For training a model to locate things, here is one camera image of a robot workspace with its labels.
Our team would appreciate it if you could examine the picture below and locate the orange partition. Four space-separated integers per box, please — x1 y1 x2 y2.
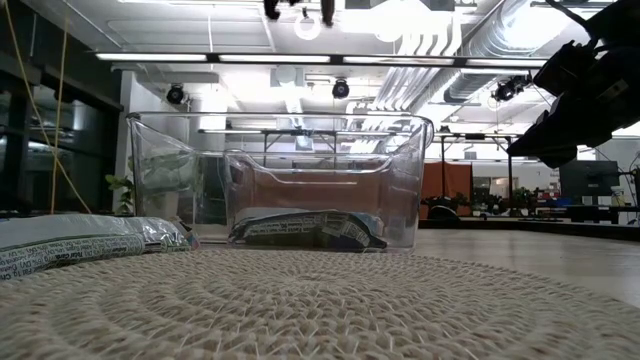
422 161 474 221

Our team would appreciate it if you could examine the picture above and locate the silver blue granola bar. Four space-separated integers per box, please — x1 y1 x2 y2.
0 213 201 281

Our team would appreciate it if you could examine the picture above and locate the green potted plant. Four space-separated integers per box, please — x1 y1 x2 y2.
104 149 206 216

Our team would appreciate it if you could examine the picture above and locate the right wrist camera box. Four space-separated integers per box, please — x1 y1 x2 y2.
532 39 600 99

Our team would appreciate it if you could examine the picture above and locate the yellow power cord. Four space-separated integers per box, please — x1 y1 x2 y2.
3 0 92 215
49 12 70 215

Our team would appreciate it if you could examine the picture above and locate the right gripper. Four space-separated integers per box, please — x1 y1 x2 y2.
506 42 640 170

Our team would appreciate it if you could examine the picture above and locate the black monitor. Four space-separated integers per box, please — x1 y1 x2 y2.
558 159 621 201

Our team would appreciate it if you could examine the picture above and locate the round woven rope mat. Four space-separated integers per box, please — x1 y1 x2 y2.
0 247 640 360

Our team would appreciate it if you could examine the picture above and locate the clear plastic bin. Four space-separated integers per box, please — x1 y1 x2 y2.
126 110 435 252
222 148 401 244

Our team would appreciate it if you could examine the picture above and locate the white ring lamp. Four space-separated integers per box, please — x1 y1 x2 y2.
293 12 322 42

